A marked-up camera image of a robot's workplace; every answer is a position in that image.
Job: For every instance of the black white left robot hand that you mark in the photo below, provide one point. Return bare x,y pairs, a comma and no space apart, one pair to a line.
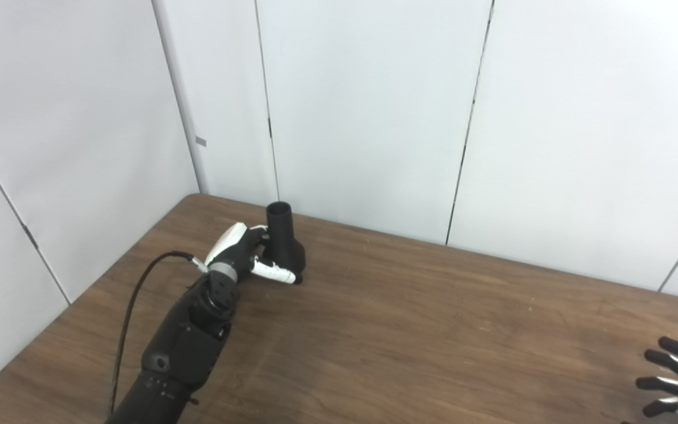
236,244

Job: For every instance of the black flared nozzle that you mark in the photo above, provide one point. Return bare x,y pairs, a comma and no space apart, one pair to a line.
285,247

